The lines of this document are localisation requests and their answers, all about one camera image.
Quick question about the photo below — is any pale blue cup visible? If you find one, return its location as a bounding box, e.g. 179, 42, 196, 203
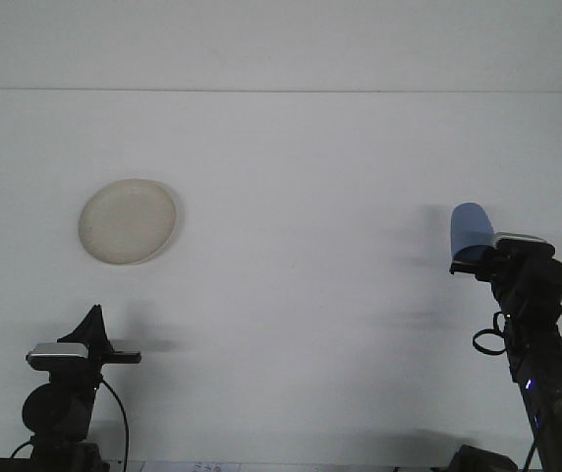
450, 202, 496, 261

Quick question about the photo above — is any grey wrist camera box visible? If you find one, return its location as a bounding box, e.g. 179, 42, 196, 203
26, 342, 90, 373
492, 231, 556, 258

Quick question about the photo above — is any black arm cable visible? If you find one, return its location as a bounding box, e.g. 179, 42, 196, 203
98, 378, 131, 467
472, 303, 562, 472

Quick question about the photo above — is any pale round plate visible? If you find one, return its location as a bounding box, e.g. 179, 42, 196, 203
78, 177, 185, 267

